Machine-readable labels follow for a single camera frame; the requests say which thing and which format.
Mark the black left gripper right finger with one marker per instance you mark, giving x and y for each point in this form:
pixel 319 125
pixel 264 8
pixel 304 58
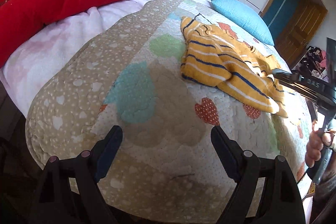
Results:
pixel 228 151

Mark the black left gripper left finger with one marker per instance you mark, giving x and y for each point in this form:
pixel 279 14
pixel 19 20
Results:
pixel 104 152

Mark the yellow striped knit sweater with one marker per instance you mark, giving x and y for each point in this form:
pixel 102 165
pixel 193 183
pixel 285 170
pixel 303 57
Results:
pixel 214 58

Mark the dark red right sleeve forearm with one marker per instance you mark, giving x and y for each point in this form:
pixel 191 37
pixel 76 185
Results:
pixel 323 206

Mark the person's right hand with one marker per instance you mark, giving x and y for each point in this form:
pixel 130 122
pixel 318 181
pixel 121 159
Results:
pixel 316 143

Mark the cluttered shelf with items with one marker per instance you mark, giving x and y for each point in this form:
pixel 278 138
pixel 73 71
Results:
pixel 313 63

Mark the brown wooden door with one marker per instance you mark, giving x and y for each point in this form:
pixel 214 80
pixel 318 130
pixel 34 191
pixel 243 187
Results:
pixel 292 24

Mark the patchwork dotted quilt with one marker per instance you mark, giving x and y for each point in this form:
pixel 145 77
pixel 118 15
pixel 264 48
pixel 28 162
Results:
pixel 130 75

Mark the turquoise pillow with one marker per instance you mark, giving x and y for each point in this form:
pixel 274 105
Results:
pixel 244 17

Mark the pale pink blanket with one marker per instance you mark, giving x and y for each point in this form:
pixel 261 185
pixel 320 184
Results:
pixel 38 59

